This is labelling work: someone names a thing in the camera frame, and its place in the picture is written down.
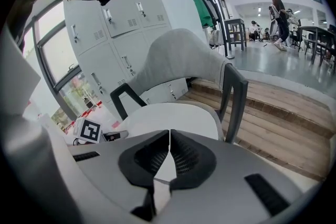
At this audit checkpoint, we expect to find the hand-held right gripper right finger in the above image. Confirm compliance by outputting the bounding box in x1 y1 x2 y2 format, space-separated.
157 129 302 224

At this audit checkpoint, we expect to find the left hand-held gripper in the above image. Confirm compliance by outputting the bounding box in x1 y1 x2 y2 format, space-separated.
72 118 129 144

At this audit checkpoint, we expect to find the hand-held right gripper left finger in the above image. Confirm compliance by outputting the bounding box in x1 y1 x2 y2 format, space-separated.
68 129 170 224

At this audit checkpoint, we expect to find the grey chair black frame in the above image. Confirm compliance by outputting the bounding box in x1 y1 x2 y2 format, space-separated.
110 28 249 144

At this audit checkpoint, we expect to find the wooden step platform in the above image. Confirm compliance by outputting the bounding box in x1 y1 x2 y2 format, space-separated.
180 78 336 182

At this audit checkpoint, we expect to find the grey metal locker cabinet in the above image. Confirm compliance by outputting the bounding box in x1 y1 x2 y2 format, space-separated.
62 0 190 114

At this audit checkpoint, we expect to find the black-framed window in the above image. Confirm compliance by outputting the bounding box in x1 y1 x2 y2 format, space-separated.
23 0 112 125

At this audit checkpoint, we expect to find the white hanging bag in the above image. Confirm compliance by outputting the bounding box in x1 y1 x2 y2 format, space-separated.
209 29 224 48

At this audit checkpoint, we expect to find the green garment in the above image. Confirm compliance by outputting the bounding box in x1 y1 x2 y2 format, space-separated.
180 0 215 29

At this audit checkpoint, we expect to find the person's black clothing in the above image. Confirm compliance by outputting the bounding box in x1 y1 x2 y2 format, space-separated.
7 0 40 54

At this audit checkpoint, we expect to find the black-legged white-top table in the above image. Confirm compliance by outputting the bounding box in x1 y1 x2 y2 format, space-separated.
224 17 248 52

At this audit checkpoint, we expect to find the black coat rack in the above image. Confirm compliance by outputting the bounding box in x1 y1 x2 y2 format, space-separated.
198 0 236 60

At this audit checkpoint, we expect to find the long black work table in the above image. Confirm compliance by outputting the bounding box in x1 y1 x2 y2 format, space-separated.
297 24 336 68

